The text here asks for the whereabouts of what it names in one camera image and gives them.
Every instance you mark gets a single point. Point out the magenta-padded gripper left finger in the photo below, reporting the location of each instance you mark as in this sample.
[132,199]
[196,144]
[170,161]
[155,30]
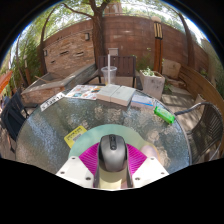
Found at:
[75,170]

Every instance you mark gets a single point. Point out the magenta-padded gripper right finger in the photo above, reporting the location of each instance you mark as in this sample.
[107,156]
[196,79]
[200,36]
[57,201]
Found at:
[150,170]

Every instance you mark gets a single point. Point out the grey and black computer mouse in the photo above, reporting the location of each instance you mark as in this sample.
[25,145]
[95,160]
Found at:
[112,153]

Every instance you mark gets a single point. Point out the pale green iridescent mouse pad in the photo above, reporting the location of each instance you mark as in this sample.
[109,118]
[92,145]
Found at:
[96,130]

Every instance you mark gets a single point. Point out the yellow card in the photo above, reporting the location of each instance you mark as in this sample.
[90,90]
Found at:
[74,137]

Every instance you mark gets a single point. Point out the small green packet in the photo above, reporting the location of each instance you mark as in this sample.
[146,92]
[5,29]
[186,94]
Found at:
[164,115]

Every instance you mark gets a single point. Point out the grey metal mesh chair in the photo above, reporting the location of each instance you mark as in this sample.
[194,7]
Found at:
[206,130]

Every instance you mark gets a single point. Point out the blue and white booklet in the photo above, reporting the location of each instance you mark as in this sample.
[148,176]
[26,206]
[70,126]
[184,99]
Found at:
[143,100]

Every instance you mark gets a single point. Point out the white printed paper strip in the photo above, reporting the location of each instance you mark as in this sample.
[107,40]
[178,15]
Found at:
[51,101]

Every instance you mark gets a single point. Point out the colourful magazine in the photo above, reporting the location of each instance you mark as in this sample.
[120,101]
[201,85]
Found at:
[83,91]

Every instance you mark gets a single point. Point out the black patio chair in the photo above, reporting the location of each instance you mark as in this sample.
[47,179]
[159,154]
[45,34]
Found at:
[13,118]

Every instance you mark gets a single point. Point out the open white book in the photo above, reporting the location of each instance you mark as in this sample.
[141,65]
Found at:
[116,94]

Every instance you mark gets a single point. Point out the stone raised garden bed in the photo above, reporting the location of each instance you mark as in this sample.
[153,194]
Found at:
[53,87]

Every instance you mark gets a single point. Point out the white planter with plant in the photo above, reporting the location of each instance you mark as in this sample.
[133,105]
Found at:
[152,83]

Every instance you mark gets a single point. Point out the curved wooden bench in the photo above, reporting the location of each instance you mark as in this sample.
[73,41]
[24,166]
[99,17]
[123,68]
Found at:
[203,86]

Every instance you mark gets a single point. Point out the clear plastic cup with straw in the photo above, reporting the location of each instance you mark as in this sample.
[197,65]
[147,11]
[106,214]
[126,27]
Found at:
[109,75]

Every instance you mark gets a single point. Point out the tan stone block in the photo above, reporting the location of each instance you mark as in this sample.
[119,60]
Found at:
[171,68]

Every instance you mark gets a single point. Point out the dark wooden slatted chair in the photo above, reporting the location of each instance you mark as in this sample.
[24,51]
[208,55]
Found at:
[126,65]

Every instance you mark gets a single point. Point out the thick forked tree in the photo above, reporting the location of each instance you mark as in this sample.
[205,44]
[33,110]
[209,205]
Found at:
[97,40]

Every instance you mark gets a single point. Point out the slender straight tree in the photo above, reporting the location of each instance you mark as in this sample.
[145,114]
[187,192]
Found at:
[189,43]

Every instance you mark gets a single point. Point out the dark wall light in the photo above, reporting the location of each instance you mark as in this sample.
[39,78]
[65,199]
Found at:
[45,52]
[87,36]

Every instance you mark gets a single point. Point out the grey wall utility box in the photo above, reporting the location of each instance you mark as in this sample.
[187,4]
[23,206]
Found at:
[113,52]

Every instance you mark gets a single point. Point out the wooden garden lamp post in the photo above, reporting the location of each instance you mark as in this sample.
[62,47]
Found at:
[157,46]

